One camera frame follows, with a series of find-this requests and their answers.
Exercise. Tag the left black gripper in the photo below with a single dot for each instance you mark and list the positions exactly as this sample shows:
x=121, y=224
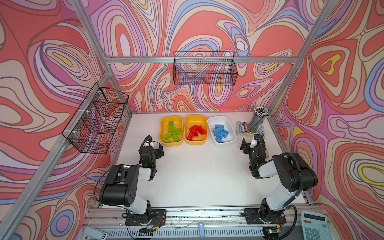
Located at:
x=157, y=153

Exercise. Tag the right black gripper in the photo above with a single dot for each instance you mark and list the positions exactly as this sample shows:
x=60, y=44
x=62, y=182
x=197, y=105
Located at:
x=246, y=146

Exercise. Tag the red lego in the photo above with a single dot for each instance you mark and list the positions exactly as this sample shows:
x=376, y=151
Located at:
x=194, y=130
x=201, y=130
x=190, y=136

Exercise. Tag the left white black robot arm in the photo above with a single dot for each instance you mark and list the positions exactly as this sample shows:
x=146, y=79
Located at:
x=120, y=188

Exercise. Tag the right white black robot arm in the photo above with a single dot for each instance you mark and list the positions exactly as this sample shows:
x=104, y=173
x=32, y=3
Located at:
x=294, y=173

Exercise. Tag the paperback book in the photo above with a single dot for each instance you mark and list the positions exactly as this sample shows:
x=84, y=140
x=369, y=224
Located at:
x=243, y=130

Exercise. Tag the left yellow plastic bin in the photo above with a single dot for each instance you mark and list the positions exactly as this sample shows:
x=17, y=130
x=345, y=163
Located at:
x=178, y=123

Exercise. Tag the yellow plastic bin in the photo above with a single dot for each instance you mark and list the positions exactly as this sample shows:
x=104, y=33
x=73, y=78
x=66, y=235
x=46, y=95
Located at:
x=178, y=123
x=198, y=120

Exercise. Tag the cup of pencils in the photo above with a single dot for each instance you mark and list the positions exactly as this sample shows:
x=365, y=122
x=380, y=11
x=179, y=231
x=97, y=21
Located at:
x=259, y=114

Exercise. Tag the white plastic bin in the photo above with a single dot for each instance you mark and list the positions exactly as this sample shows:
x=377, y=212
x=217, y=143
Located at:
x=222, y=120

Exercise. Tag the middle yellow plastic bin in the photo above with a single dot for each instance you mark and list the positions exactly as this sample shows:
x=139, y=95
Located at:
x=198, y=120

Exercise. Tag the light green calculator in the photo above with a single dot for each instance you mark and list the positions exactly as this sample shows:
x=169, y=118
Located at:
x=315, y=226

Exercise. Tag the left black wire basket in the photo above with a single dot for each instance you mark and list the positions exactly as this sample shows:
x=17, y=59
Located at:
x=100, y=114

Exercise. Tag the black wire basket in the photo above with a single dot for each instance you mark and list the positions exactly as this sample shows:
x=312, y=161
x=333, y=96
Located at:
x=100, y=114
x=204, y=68

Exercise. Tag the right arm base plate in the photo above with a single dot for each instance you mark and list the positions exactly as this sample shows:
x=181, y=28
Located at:
x=257, y=216

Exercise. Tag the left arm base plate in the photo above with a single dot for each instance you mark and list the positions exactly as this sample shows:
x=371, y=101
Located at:
x=156, y=218

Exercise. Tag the back black wire basket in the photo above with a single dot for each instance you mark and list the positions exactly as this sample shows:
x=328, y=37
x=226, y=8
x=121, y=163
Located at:
x=204, y=68

